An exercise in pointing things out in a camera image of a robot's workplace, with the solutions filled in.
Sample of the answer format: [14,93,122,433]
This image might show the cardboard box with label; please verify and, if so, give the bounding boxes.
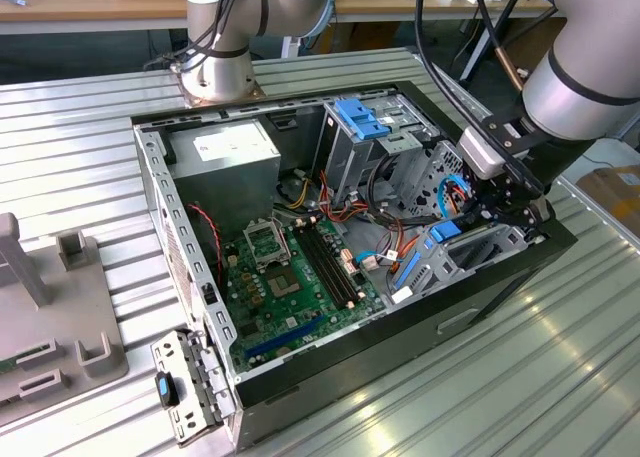
[574,164,640,236]

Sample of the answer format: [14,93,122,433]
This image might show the grey power supply unit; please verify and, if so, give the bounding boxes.
[165,119,282,238]

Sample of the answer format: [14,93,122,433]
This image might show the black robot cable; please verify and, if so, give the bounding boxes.
[143,0,544,188]

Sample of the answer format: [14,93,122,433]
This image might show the long blue data wire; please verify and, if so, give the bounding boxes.
[437,174,469,221]

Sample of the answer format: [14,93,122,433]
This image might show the grey slot bracket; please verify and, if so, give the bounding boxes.
[151,328,240,446]

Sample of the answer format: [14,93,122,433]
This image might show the black round cable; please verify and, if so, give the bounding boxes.
[367,154,441,228]

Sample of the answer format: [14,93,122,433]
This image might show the wooden desk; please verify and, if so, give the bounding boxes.
[0,0,191,36]
[329,0,556,26]

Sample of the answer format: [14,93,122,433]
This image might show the black blue bracket latch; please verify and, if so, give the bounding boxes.
[155,370,182,407]

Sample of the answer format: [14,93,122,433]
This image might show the large cardboard box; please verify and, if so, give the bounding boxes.
[499,16,569,88]

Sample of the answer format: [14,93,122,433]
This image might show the green RAM stick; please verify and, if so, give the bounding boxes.
[0,351,26,376]

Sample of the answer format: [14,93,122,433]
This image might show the CPU socket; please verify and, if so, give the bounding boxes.
[243,218,293,270]

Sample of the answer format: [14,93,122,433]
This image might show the black RAM slot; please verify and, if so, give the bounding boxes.
[308,221,366,303]
[295,225,351,310]

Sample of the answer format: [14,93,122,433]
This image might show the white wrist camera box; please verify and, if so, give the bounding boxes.
[457,125,507,181]

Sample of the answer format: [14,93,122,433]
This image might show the blue drive bay latch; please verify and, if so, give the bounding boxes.
[333,99,399,141]

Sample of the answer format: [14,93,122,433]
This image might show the white low table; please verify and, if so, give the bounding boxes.
[569,137,640,178]

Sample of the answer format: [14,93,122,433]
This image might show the black PC case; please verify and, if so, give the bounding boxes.
[130,79,579,451]

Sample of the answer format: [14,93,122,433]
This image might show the yellow black wire bundle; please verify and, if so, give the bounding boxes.
[277,169,322,213]

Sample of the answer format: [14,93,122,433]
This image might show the grey parts rack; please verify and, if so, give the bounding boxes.
[0,211,130,428]

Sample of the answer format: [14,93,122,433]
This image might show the square chipset chip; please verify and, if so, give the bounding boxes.
[266,271,305,301]

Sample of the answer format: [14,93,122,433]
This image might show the blue expansion slot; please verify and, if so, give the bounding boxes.
[245,314,330,358]

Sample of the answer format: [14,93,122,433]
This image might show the red orange wire bundle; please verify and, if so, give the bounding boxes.
[318,171,375,224]

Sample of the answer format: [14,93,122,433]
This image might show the orange red power wire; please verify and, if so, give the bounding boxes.
[397,179,471,266]

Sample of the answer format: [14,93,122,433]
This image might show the green motherboard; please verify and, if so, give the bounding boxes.
[222,215,390,373]

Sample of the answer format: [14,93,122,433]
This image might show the grey optical drive cage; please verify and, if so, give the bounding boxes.
[312,99,441,208]

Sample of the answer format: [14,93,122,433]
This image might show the grey metal disk bay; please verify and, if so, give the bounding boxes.
[389,221,546,303]

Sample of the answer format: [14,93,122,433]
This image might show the brown cable sleeve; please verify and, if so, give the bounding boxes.
[493,44,530,92]

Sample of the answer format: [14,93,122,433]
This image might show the red black twisted wire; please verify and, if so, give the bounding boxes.
[187,201,224,278]

